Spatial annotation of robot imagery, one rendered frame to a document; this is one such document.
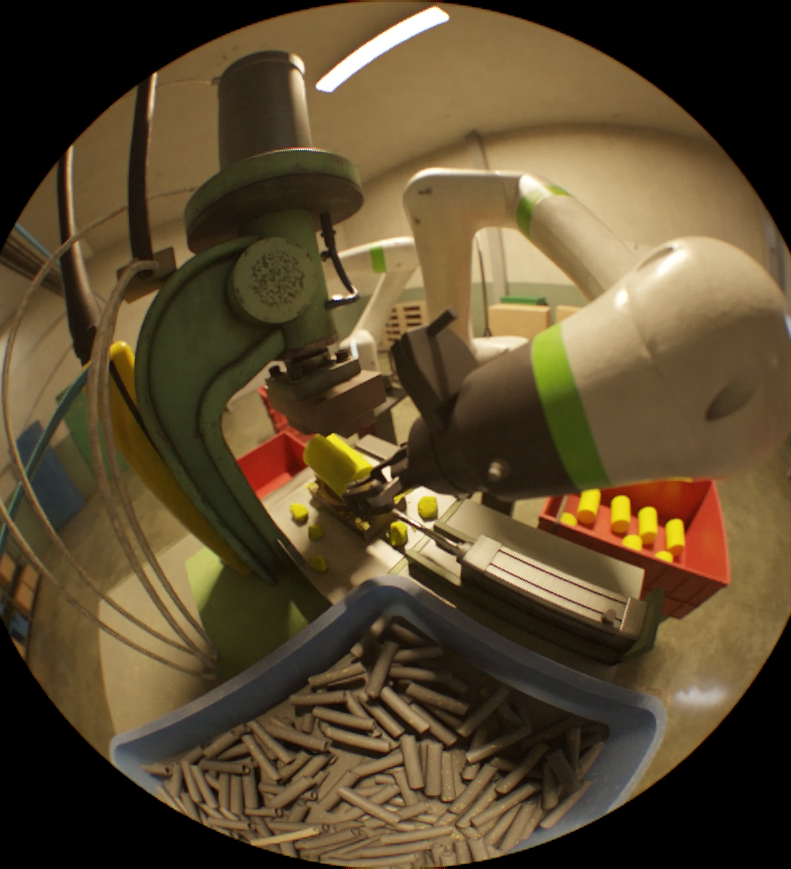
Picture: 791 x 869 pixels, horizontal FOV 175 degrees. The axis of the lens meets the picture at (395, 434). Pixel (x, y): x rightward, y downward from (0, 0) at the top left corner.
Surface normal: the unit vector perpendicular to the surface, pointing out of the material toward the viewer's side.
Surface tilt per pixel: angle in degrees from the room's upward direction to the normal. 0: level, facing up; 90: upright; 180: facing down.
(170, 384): 90
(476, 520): 0
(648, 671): 0
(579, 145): 90
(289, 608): 0
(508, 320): 90
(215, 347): 90
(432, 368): 56
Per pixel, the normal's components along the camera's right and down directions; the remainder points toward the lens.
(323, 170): 0.74, 0.26
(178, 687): -0.16, -0.83
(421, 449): -0.85, -0.02
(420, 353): 0.51, -0.25
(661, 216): -0.67, 0.48
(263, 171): 0.34, 0.45
